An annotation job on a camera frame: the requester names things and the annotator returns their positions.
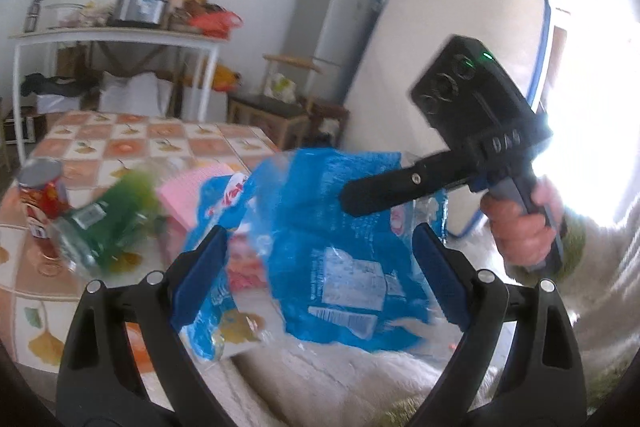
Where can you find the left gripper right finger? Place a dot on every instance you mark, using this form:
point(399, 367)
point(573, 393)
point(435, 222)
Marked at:
point(542, 382)

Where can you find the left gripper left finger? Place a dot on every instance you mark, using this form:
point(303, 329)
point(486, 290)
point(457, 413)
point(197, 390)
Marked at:
point(99, 383)

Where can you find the green plastic bottle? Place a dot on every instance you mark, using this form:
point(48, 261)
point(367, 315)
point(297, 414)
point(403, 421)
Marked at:
point(95, 239)

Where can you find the red cartoon drink can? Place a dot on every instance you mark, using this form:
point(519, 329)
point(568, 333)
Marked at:
point(44, 199)

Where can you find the blue plastic snack bag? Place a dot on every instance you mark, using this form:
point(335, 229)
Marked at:
point(333, 279)

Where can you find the clear snack bag red blue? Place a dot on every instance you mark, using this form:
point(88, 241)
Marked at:
point(245, 270)

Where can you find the right forearm fuzzy sleeve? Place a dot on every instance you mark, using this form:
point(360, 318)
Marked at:
point(599, 285)

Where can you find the right hand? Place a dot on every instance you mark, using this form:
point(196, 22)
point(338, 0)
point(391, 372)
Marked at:
point(524, 240)

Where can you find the white mattress blue trim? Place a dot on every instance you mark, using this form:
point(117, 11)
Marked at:
point(406, 37)

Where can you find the patterned ginkgo tablecloth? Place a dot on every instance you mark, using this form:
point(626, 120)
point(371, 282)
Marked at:
point(39, 296)

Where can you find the grey refrigerator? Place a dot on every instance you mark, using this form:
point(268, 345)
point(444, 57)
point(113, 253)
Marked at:
point(333, 35)

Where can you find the pink cloth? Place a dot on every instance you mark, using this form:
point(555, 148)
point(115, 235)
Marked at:
point(179, 196)

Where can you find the wooden chair dark seat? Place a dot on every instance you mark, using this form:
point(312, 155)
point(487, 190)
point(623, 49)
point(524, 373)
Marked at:
point(288, 120)

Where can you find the yellow orange bag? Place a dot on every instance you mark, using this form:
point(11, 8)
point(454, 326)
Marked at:
point(225, 79)

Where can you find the orange plastic bag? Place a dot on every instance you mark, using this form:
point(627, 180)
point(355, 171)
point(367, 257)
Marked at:
point(218, 25)

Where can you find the white sack under table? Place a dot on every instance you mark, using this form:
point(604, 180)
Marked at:
point(142, 95)

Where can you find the white metal side table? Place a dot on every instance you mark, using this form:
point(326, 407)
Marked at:
point(207, 49)

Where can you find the silver rice cooker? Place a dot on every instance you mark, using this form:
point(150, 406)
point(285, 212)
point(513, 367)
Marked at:
point(138, 13)

